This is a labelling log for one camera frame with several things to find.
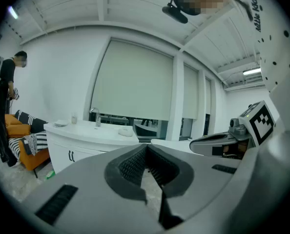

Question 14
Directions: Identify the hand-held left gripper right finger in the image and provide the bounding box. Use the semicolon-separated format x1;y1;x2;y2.
147;144;242;230

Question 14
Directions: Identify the white plate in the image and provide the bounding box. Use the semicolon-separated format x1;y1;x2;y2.
52;119;69;128

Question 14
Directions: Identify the orange cushion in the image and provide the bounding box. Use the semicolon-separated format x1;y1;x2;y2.
4;114;31;138

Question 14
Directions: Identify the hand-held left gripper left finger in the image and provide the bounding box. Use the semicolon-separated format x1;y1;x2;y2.
21;144;165;234

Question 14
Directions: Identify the black bathtub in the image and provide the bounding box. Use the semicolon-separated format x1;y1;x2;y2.
134;123;162;138

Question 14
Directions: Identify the person's white dotted shirt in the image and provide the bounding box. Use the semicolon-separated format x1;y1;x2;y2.
229;0;290;141

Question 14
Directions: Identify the ceiling tube light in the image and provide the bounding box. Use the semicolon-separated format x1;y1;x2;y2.
8;5;19;20
242;68;262;76

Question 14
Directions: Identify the black head camera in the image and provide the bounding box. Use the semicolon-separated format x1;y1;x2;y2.
162;0;189;24

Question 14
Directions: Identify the chrome faucet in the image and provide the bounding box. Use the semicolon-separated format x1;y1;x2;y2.
89;107;103;128

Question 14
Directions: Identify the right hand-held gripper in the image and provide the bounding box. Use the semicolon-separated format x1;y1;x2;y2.
189;100;275;156

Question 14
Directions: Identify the narrow pale roller blind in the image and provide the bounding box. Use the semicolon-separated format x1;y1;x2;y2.
205;78;212;116

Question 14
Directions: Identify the wide pale roller blind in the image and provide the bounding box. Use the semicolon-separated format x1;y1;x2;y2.
90;39;174;121

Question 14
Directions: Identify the person's right hand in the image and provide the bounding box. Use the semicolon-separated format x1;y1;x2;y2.
223;140;250;160

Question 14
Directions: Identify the white sink vanity cabinet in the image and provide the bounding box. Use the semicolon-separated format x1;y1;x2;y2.
43;119;140;175

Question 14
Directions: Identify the orange sofa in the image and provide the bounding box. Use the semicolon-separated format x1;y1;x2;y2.
4;113;51;179

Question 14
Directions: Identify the medium pale roller blind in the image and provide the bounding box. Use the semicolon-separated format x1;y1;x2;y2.
183;63;199;120

